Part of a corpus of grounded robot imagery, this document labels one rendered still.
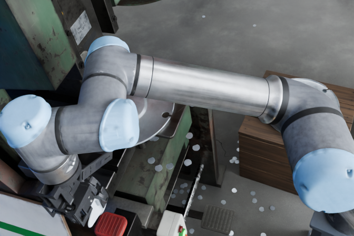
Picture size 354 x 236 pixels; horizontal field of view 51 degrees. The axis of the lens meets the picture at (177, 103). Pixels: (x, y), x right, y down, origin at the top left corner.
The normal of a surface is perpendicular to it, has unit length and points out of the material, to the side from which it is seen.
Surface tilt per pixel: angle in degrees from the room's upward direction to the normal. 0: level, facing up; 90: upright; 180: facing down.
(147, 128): 0
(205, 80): 34
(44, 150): 79
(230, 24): 0
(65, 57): 90
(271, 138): 0
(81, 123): 26
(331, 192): 83
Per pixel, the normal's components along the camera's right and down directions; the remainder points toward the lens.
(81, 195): -0.13, -0.66
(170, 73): 0.26, -0.27
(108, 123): -0.05, -0.15
